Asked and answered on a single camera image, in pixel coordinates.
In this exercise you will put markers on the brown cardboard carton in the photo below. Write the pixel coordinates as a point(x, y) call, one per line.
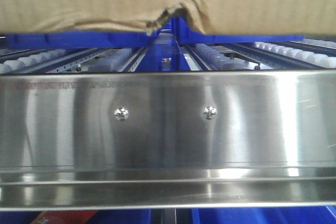
point(210, 17)

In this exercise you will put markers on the white roller track left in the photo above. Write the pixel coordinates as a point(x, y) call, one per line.
point(31, 60)

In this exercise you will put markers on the left beam screw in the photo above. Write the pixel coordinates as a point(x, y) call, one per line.
point(121, 113)

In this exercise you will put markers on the steel shelf front beam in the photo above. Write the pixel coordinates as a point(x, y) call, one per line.
point(272, 142)

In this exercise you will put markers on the blue plastic bin centre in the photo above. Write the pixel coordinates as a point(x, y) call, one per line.
point(97, 39)

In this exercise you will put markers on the white roller track right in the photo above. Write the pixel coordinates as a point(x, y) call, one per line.
point(222, 62)

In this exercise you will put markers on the beam screw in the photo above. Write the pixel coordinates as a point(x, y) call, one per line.
point(121, 113)
point(210, 112)

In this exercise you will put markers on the right beam screw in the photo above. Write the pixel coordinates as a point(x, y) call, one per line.
point(210, 112)

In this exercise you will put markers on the white roller track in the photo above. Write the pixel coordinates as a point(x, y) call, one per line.
point(222, 62)
point(31, 60)

